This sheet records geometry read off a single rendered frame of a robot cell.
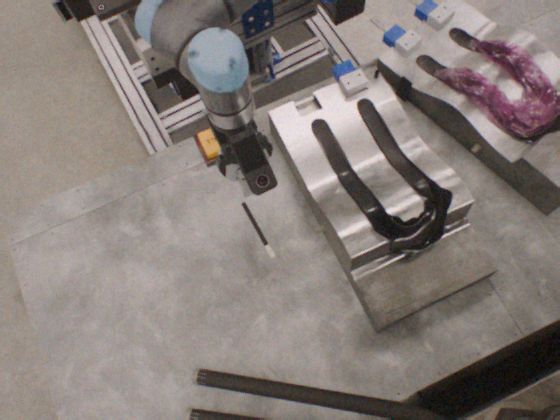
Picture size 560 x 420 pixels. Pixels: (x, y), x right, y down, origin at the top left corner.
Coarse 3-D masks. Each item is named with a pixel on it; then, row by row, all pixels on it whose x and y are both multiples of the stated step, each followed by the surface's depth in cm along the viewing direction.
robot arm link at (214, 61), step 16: (208, 32) 69; (224, 32) 69; (192, 48) 68; (208, 48) 68; (224, 48) 68; (240, 48) 68; (192, 64) 68; (208, 64) 67; (224, 64) 67; (240, 64) 68; (192, 80) 72; (208, 80) 68; (224, 80) 68; (240, 80) 70; (208, 96) 72; (224, 96) 72; (240, 96) 73; (224, 112) 76; (240, 112) 77
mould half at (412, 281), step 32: (320, 96) 112; (352, 96) 112; (384, 96) 112; (288, 128) 110; (352, 128) 110; (288, 160) 113; (320, 160) 108; (352, 160) 108; (384, 160) 107; (416, 160) 105; (320, 192) 105; (384, 192) 101; (320, 224) 111; (352, 224) 98; (448, 224) 103; (352, 256) 95; (384, 256) 102; (416, 256) 102; (448, 256) 102; (480, 256) 102; (384, 288) 100; (416, 288) 100; (448, 288) 100; (384, 320) 98
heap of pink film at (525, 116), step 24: (480, 48) 116; (504, 48) 112; (456, 72) 112; (528, 72) 111; (480, 96) 109; (504, 96) 109; (528, 96) 109; (552, 96) 109; (504, 120) 108; (528, 120) 108; (552, 120) 109
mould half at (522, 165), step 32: (448, 0) 124; (416, 32) 121; (448, 32) 121; (480, 32) 120; (512, 32) 117; (384, 64) 119; (416, 64) 118; (448, 64) 117; (480, 64) 114; (544, 64) 113; (416, 96) 118; (448, 96) 111; (512, 96) 111; (448, 128) 116; (480, 128) 109; (480, 160) 115; (512, 160) 107; (544, 160) 103; (544, 192) 105
